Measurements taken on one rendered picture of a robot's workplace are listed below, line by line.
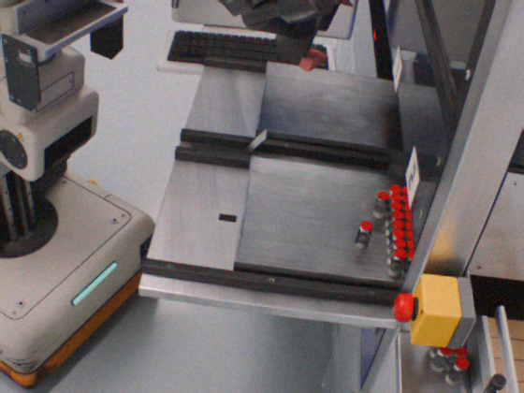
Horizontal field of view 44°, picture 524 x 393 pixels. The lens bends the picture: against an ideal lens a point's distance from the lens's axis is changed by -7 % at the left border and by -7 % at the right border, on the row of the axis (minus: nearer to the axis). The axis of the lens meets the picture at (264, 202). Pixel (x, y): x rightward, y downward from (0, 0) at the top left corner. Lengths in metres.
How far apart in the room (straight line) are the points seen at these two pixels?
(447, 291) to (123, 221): 1.28
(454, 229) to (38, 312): 1.20
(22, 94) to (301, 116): 0.57
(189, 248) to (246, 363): 0.97
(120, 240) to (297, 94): 0.75
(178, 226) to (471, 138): 0.54
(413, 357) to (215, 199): 0.44
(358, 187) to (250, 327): 0.96
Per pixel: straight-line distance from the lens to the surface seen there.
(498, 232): 0.93
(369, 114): 1.47
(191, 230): 1.14
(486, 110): 0.80
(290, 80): 1.53
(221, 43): 1.76
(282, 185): 1.24
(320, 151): 1.31
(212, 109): 1.42
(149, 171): 2.62
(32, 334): 1.80
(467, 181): 0.86
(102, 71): 3.22
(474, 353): 1.03
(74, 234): 2.00
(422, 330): 0.92
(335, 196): 1.24
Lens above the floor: 1.69
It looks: 42 degrees down
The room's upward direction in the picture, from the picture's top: 8 degrees clockwise
